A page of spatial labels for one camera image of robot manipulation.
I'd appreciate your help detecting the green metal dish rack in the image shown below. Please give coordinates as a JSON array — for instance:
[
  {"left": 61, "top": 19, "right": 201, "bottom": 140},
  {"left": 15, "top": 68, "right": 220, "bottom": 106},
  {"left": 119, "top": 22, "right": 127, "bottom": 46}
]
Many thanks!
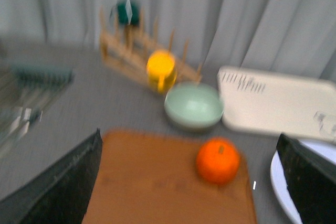
[{"left": 1, "top": 64, "right": 74, "bottom": 157}]

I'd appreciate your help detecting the dark green mug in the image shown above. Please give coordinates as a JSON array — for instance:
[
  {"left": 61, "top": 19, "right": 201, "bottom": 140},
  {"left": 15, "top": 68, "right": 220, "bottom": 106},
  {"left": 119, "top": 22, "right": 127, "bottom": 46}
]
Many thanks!
[{"left": 109, "top": 0, "right": 140, "bottom": 26}]

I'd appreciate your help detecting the yellow mug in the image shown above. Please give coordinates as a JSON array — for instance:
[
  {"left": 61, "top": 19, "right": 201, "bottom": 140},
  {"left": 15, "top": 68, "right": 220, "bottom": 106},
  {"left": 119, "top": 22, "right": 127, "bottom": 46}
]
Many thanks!
[{"left": 146, "top": 49, "right": 177, "bottom": 94}]

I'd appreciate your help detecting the cream bear tray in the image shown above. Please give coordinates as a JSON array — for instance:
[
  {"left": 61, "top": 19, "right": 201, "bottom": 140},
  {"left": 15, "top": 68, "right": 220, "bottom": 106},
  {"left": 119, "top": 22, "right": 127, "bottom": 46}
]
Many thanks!
[{"left": 217, "top": 66, "right": 335, "bottom": 144}]

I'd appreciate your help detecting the wooden serving tray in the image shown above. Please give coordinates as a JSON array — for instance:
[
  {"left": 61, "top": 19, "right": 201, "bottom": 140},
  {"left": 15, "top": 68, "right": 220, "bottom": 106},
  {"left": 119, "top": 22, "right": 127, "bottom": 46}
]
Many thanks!
[{"left": 83, "top": 130, "right": 257, "bottom": 223}]

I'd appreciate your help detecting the white ridged plate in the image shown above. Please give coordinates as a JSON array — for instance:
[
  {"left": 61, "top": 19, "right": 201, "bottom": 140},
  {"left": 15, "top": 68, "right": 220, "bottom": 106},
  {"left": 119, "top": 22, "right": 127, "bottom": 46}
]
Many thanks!
[{"left": 270, "top": 139, "right": 335, "bottom": 223}]

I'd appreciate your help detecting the orange mandarin fruit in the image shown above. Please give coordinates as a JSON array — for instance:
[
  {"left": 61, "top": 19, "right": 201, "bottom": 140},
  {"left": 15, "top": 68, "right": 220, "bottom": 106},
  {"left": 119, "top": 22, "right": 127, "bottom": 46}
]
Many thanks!
[{"left": 196, "top": 137, "right": 241, "bottom": 185}]

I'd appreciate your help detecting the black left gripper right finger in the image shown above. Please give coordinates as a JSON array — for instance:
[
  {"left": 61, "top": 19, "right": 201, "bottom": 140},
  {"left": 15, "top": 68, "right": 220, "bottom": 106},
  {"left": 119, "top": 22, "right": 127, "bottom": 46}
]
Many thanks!
[{"left": 276, "top": 134, "right": 335, "bottom": 223}]

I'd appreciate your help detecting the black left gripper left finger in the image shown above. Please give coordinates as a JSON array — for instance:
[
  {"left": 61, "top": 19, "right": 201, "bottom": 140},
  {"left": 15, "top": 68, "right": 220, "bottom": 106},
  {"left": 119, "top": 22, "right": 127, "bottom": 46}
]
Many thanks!
[{"left": 1, "top": 130, "right": 103, "bottom": 223}]

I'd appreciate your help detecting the grey curtain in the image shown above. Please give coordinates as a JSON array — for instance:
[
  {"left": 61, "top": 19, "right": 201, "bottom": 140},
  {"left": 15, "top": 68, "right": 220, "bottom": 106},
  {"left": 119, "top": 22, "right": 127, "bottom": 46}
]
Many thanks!
[{"left": 1, "top": 0, "right": 335, "bottom": 81}]

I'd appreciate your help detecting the light green bowl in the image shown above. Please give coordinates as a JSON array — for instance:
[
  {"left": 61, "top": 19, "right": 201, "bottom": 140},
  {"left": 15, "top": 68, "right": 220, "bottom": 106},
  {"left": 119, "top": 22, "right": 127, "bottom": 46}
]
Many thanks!
[{"left": 164, "top": 82, "right": 224, "bottom": 132}]

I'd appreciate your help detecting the wooden peg drying rack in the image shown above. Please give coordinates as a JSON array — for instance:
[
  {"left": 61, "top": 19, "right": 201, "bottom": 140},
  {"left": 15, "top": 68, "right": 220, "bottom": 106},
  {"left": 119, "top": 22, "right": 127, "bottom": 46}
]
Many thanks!
[{"left": 99, "top": 7, "right": 203, "bottom": 88}]

